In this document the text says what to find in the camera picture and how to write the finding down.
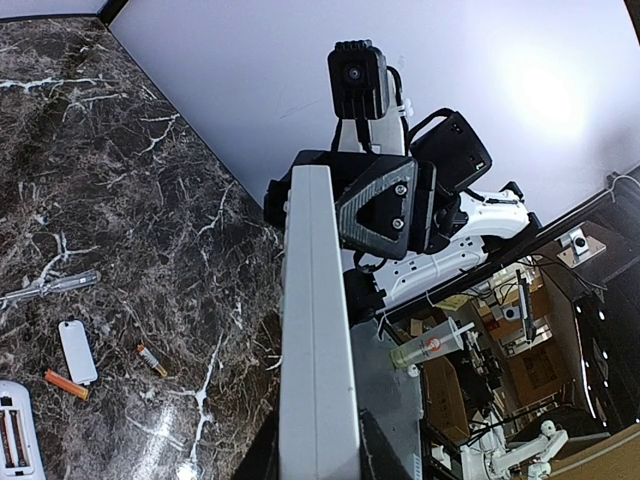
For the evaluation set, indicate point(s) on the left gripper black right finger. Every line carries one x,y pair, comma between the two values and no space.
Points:
378,460

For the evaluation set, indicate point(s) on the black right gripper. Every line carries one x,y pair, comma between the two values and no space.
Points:
384,206

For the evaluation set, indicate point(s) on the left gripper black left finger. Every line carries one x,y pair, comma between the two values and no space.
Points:
261,461

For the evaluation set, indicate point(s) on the white remote with QR label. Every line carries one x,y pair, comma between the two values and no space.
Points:
318,420

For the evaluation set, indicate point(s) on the orange AA battery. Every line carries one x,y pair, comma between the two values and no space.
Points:
68,386

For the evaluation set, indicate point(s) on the white battery cover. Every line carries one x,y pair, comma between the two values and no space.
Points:
77,352

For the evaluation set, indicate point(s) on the white remote with battery compartment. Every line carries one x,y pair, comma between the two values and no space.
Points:
20,453

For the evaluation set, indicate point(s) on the clear handled screwdriver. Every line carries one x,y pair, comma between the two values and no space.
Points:
60,285

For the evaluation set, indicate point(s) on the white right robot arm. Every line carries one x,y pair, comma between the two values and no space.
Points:
470,229

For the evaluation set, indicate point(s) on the plastic cup with red logo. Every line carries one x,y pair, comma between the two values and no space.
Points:
434,343

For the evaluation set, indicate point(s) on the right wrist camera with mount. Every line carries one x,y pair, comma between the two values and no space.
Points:
368,101

